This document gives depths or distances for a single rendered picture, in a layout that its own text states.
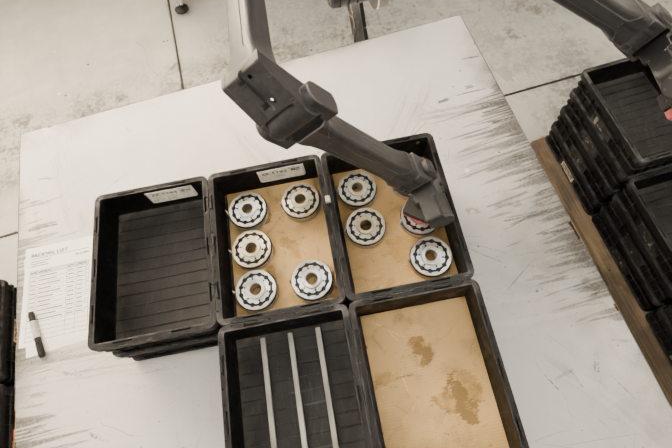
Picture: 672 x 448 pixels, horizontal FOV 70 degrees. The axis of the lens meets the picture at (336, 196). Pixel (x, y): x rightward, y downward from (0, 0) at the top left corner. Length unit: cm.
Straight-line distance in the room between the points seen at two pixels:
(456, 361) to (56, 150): 142
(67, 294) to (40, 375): 22
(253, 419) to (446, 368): 46
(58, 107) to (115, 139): 127
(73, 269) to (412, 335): 101
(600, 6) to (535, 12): 211
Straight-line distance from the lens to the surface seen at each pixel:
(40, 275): 169
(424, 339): 121
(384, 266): 124
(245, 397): 123
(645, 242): 196
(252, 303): 123
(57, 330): 161
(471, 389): 121
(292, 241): 128
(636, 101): 210
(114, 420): 148
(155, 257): 138
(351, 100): 164
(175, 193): 136
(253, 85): 71
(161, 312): 133
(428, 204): 104
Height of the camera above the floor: 202
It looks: 64 degrees down
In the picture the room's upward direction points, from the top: 11 degrees counter-clockwise
